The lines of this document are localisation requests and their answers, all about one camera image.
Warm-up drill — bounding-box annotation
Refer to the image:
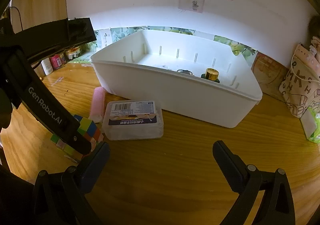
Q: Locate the multicolour puzzle cube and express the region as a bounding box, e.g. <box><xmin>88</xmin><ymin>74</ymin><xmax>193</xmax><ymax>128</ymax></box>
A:
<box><xmin>50</xmin><ymin>114</ymin><xmax>104</xmax><ymax>163</ymax></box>

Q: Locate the pink foam roll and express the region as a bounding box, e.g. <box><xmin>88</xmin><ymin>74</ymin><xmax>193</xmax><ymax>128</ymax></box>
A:
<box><xmin>89</xmin><ymin>87</ymin><xmax>106</xmax><ymax>123</ymax></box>

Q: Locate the clear box with barcode label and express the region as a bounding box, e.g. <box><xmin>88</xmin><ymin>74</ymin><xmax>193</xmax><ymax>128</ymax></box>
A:
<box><xmin>102</xmin><ymin>100</ymin><xmax>164</xmax><ymax>140</ymax></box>

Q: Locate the green jar gold lid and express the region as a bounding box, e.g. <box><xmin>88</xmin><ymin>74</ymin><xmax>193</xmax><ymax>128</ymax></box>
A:
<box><xmin>201</xmin><ymin>68</ymin><xmax>220</xmax><ymax>83</ymax></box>

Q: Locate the white spray bottle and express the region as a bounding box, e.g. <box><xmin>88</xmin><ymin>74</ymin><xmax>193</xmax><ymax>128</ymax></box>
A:
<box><xmin>41</xmin><ymin>58</ymin><xmax>54</xmax><ymax>76</ymax></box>

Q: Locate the yellow juice carton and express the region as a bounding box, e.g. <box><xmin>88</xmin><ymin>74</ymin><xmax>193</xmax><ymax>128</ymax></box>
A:
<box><xmin>65</xmin><ymin>47</ymin><xmax>81</xmax><ymax>60</ymax></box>

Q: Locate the green tissue pack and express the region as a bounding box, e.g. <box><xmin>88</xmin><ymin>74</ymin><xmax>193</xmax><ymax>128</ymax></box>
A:
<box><xmin>300</xmin><ymin>107</ymin><xmax>319</xmax><ymax>144</ymax></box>

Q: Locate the white plastic storage bin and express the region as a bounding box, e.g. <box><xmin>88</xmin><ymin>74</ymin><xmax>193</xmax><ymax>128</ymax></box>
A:
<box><xmin>91</xmin><ymin>31</ymin><xmax>263</xmax><ymax>128</ymax></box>

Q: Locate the lettered canvas bag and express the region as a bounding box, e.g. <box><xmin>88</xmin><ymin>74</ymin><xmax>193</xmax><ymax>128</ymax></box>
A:
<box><xmin>279</xmin><ymin>44</ymin><xmax>319</xmax><ymax>118</ymax></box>

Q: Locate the brown haired doll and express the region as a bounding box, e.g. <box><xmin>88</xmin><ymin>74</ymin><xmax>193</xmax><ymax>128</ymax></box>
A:
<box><xmin>308</xmin><ymin>15</ymin><xmax>320</xmax><ymax>62</ymax></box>

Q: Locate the black cable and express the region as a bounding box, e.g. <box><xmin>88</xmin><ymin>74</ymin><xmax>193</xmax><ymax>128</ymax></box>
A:
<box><xmin>4</xmin><ymin>6</ymin><xmax>24</xmax><ymax>32</ymax></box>

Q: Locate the pink square wall sticker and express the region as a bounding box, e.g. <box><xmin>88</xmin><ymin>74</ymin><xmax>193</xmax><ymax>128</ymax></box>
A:
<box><xmin>178</xmin><ymin>0</ymin><xmax>205</xmax><ymax>13</ymax></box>

